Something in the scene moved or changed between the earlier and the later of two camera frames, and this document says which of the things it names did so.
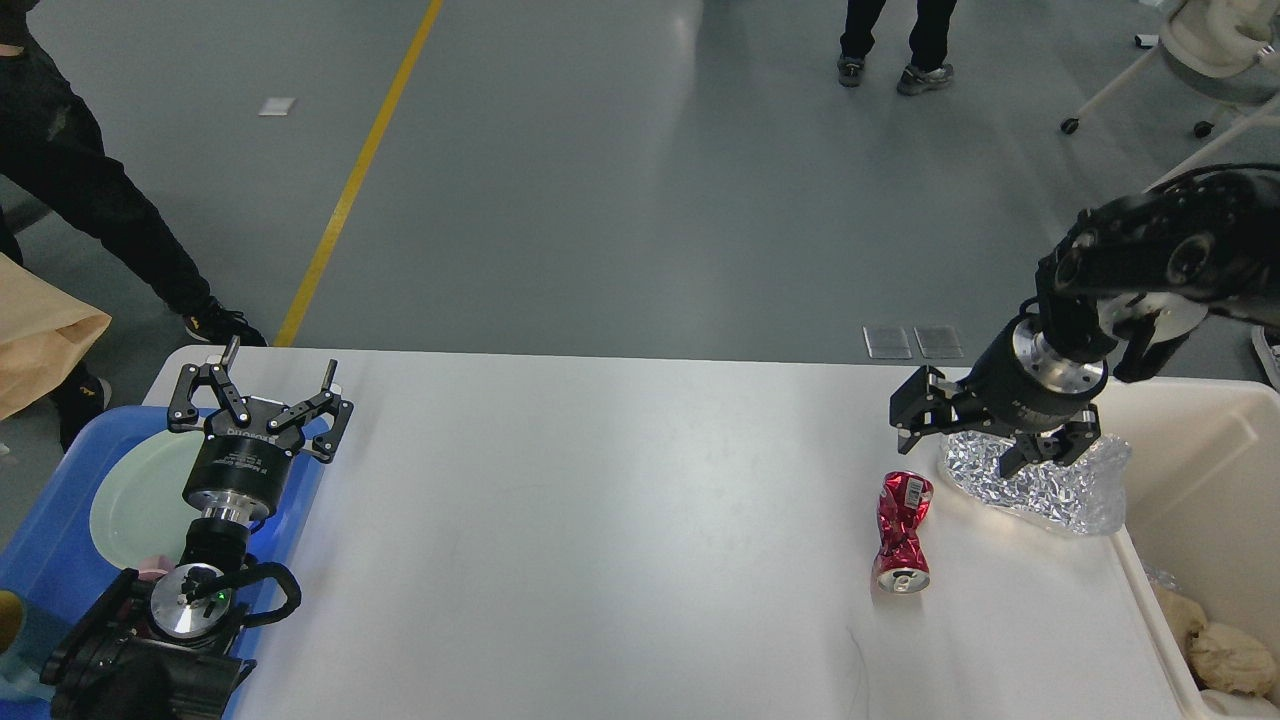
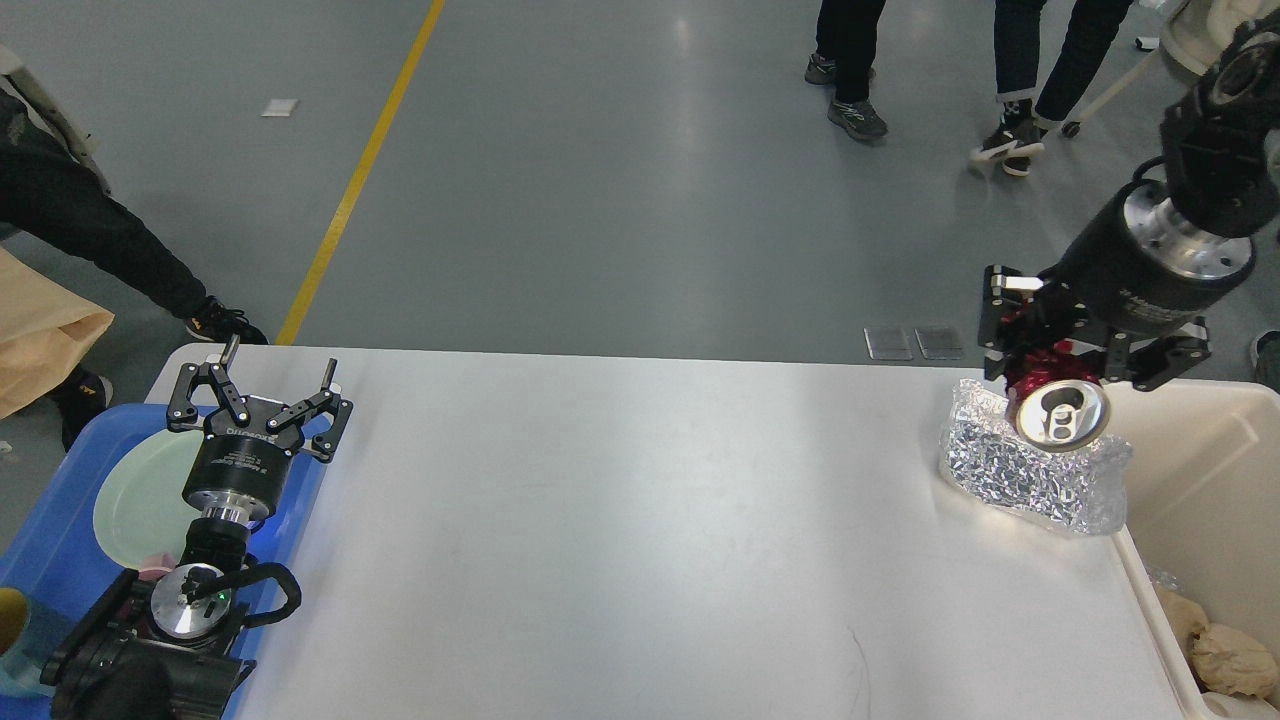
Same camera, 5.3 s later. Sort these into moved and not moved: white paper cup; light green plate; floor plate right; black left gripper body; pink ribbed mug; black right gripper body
Moved: black right gripper body
Not moved: light green plate; floor plate right; white paper cup; pink ribbed mug; black left gripper body
